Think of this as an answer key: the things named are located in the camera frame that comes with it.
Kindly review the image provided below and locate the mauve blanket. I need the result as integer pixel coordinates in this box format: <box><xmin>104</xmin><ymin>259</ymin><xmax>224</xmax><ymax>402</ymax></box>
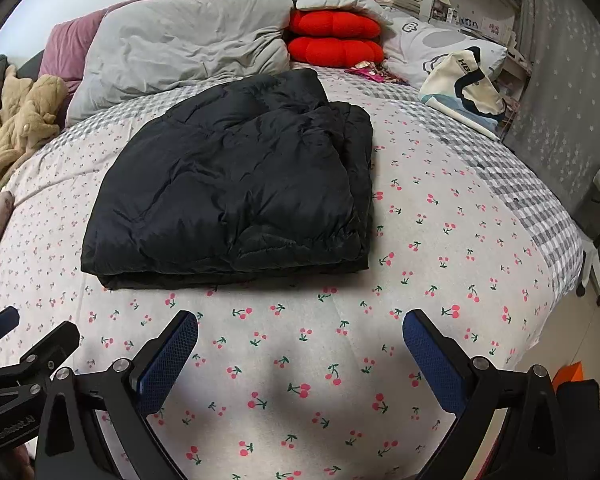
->
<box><xmin>39</xmin><ymin>0</ymin><xmax>283</xmax><ymax>83</ymax></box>

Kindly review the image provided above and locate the orange object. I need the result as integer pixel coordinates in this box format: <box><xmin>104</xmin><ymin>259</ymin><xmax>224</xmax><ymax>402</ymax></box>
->
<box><xmin>551</xmin><ymin>362</ymin><xmax>585</xmax><ymax>393</ymax></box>

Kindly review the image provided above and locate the black puffer jacket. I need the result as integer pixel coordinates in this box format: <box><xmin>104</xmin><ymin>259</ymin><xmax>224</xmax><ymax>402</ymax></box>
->
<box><xmin>80</xmin><ymin>67</ymin><xmax>376</xmax><ymax>291</ymax></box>

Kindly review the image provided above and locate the beige plush toy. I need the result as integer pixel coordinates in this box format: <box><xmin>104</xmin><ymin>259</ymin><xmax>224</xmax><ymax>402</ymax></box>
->
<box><xmin>0</xmin><ymin>64</ymin><xmax>70</xmax><ymax>196</ymax></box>

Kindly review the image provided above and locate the white chair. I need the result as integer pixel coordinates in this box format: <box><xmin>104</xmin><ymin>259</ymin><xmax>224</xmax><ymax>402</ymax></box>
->
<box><xmin>575</xmin><ymin>157</ymin><xmax>600</xmax><ymax>308</ymax></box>

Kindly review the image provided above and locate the cream tote bag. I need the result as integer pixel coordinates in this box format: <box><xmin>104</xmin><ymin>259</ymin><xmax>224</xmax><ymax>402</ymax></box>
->
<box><xmin>419</xmin><ymin>46</ymin><xmax>510</xmax><ymax>141</ymax></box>

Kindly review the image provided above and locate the red cushion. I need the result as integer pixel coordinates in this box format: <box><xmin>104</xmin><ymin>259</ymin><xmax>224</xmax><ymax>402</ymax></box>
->
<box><xmin>287</xmin><ymin>36</ymin><xmax>385</xmax><ymax>68</ymax></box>
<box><xmin>288</xmin><ymin>8</ymin><xmax>383</xmax><ymax>41</ymax></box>

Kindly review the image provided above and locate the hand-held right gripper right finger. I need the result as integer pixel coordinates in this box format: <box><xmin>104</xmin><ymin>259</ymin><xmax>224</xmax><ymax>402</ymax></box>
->
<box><xmin>402</xmin><ymin>309</ymin><xmax>578</xmax><ymax>480</ymax></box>

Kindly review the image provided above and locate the grey star curtain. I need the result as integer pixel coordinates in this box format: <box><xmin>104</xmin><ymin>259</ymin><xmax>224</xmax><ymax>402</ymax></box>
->
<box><xmin>502</xmin><ymin>0</ymin><xmax>600</xmax><ymax>221</ymax></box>

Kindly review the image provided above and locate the pink snack packet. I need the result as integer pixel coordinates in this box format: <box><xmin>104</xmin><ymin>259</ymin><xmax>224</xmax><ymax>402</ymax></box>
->
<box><xmin>344</xmin><ymin>60</ymin><xmax>411</xmax><ymax>86</ymax></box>

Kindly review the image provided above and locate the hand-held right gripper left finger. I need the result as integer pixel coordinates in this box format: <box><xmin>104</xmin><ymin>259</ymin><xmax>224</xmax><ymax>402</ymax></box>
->
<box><xmin>32</xmin><ymin>310</ymin><xmax>199</xmax><ymax>480</ymax></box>

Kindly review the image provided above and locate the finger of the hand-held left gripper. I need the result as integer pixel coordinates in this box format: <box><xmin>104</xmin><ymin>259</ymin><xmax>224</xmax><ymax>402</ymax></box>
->
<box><xmin>0</xmin><ymin>321</ymin><xmax>81</xmax><ymax>396</ymax></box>
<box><xmin>0</xmin><ymin>307</ymin><xmax>21</xmax><ymax>350</ymax></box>

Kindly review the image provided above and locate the white pillow with grey print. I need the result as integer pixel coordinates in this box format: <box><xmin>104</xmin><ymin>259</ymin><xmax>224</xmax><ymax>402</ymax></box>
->
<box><xmin>382</xmin><ymin>15</ymin><xmax>508</xmax><ymax>91</ymax></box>

